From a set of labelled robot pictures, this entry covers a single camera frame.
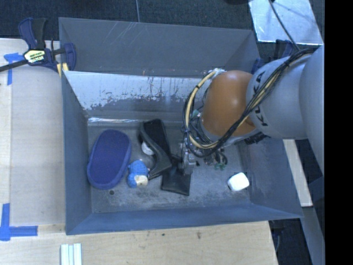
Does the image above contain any white rounded block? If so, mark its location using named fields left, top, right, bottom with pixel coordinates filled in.
left=227, top=172, right=250, bottom=192

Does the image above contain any blue toy figure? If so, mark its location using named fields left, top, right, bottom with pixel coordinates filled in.
left=126, top=159, right=151, bottom=189

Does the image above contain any grey metal bin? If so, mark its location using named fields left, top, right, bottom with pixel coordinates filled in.
left=58, top=17, right=304, bottom=236

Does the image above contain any black flat rubber piece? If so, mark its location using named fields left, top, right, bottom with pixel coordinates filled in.
left=161, top=163, right=192, bottom=197

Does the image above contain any black high-heel shoe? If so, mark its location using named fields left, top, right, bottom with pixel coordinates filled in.
left=137, top=118, right=180, bottom=181

